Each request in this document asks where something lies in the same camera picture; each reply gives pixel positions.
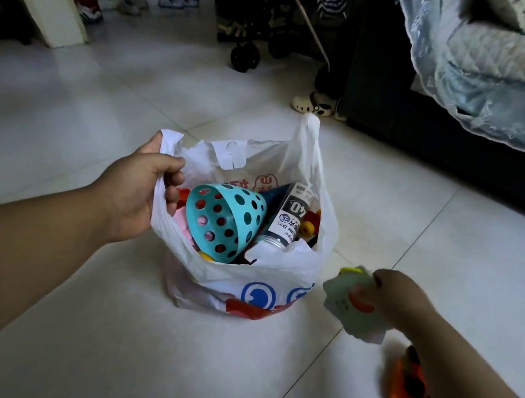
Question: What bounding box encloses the beige slipper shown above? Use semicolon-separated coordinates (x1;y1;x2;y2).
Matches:
115;0;152;19

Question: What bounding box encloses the white plastic bag red print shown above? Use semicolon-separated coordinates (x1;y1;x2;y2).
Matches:
133;89;358;333

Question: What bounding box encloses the red black ladybug toy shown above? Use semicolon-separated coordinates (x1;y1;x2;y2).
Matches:
385;342;446;398

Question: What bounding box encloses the black stroller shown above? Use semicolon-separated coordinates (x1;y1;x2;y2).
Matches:
194;0;356;90

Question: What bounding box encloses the black roll white label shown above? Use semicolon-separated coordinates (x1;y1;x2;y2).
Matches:
252;176;319;255

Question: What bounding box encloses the black white striped sock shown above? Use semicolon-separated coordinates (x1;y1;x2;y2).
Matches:
313;0;350;25

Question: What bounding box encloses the person's right hand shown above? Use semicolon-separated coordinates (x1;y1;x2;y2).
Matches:
349;264;442;338

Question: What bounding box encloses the grey patterned blanket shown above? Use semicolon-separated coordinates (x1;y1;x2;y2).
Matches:
327;0;525;160

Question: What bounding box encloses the teal perforated catch cup toy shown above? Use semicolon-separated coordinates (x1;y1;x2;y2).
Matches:
177;167;294;274

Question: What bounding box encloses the thin wooden stick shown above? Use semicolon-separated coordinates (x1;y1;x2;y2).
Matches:
277;0;343;71

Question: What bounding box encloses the pale green button toy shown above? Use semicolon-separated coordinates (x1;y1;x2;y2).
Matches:
313;259;401;348

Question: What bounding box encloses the person's left forearm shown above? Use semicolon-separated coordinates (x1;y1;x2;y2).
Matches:
0;170;119;398

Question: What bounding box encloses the grey fabric sofa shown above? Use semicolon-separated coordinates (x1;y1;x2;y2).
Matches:
323;0;525;226

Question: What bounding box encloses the person's left hand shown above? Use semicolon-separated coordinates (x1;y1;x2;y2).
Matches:
80;121;193;255

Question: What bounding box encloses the black strappy sandal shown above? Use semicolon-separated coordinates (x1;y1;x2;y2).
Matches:
213;16;251;47

